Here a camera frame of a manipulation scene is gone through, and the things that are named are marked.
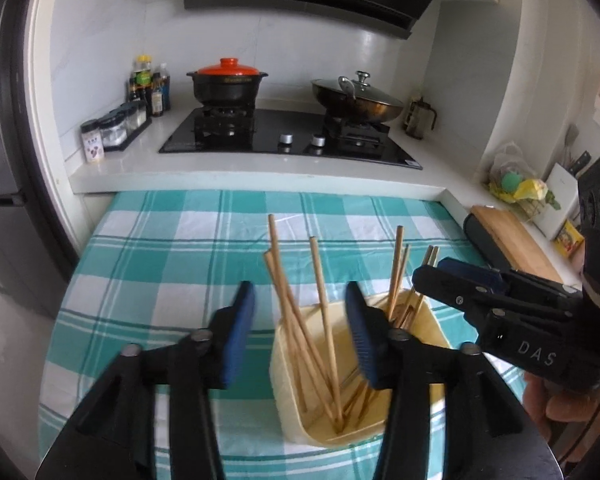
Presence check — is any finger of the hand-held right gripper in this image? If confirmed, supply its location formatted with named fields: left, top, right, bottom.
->
left=437, top=257, right=509, bottom=294
left=412, top=265, right=584, bottom=324

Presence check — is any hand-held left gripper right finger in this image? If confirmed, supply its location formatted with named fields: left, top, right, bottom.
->
left=345, top=280, right=561, bottom=480

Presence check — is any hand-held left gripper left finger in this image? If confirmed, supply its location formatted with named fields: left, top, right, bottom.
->
left=35, top=280, right=257, bottom=480

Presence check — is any cream ribbed utensil holder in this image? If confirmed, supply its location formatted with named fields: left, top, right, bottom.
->
left=269, top=287, right=453, bottom=449

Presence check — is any bunch of wooden chopsticks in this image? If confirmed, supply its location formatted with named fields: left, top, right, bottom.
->
left=262, top=214, right=441, bottom=433

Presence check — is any person's right hand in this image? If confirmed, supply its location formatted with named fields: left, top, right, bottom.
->
left=522, top=371, right=600, bottom=442

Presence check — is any black oblong pouch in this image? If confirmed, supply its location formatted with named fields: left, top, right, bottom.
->
left=462, top=212, right=514, bottom=274

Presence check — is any wooden cutting board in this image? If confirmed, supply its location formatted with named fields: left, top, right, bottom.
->
left=470, top=205, right=566, bottom=286

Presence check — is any yellow packet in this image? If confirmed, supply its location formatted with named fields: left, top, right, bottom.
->
left=554, top=220, right=586, bottom=260

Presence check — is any teal plaid tablecloth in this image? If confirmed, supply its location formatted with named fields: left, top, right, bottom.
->
left=37, top=190, right=531, bottom=480

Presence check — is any yellow green plastic bag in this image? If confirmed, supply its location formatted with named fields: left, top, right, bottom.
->
left=487, top=142, right=564, bottom=221

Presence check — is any white knife block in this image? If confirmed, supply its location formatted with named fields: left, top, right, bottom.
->
left=535, top=162, right=581, bottom=241

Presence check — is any grey spatula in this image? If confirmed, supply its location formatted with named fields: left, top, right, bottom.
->
left=562, top=124, right=580, bottom=161

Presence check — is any dark wok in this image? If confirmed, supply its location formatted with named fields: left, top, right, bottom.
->
left=311, top=87, right=405, bottom=125

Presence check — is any black gas cooktop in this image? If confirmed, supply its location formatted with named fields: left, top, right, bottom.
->
left=158, top=106, right=424, bottom=171

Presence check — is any glass wok lid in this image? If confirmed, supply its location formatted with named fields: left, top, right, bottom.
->
left=312, top=71, right=387, bottom=106

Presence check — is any labelled spice jar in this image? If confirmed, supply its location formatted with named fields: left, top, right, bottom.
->
left=80, top=119, right=106, bottom=164

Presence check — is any black clay pot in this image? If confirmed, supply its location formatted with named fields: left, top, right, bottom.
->
left=186, top=71, right=269, bottom=109

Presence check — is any blue label sauce bottle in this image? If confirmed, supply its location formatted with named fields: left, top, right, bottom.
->
left=158, top=63, right=172, bottom=111

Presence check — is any red pot lid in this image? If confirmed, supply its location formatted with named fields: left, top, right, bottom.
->
left=196, top=57, right=261, bottom=77

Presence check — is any green label sauce bottle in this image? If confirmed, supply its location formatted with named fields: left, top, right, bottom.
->
left=132, top=55, right=154, bottom=104

